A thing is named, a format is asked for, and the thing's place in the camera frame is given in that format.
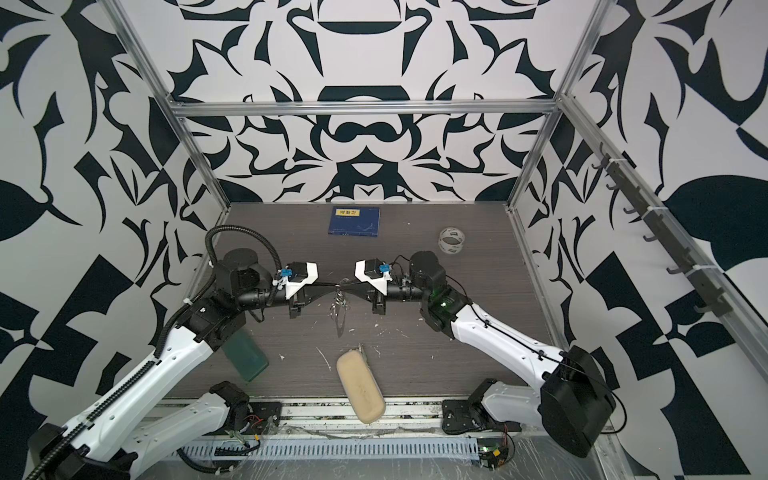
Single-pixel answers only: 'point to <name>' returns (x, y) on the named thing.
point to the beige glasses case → (360, 385)
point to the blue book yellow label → (355, 221)
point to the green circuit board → (492, 452)
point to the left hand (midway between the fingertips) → (335, 276)
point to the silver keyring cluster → (339, 300)
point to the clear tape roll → (451, 240)
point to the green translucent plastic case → (244, 353)
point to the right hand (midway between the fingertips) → (344, 287)
